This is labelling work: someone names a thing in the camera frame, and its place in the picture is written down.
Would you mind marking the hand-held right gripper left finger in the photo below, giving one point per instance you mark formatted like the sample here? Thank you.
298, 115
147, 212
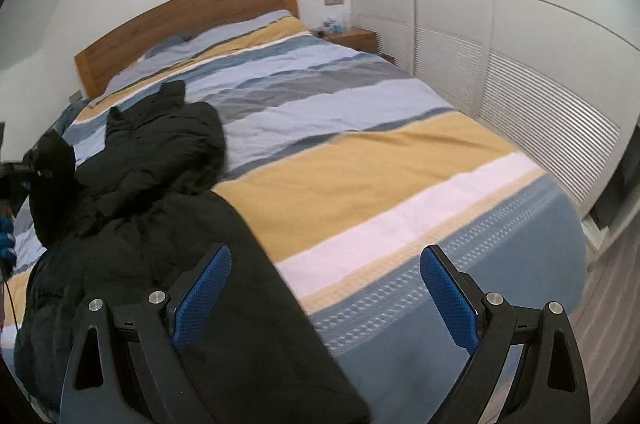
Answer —
202, 294

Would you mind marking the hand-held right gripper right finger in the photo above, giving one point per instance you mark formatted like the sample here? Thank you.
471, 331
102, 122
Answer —
447, 299

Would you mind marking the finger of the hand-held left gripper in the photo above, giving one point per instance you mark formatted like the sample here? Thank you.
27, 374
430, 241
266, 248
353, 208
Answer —
6, 239
17, 168

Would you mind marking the black padded jacket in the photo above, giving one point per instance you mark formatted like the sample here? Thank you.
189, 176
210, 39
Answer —
150, 214

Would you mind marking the blue-grey crumpled blanket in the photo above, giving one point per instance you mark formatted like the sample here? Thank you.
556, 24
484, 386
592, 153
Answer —
72, 113

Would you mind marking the striped duvet cover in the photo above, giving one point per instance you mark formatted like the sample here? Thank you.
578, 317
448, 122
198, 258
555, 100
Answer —
375, 163

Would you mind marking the wooden headboard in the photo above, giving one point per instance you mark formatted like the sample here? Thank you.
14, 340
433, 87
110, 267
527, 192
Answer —
200, 13

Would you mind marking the grey-blue pillow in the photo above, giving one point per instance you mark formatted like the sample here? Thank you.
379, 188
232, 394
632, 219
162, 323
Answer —
225, 34

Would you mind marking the wooden nightstand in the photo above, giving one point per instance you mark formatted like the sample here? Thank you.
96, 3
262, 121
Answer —
355, 38

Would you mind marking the small blue box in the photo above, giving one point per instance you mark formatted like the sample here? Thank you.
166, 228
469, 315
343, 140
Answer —
334, 25

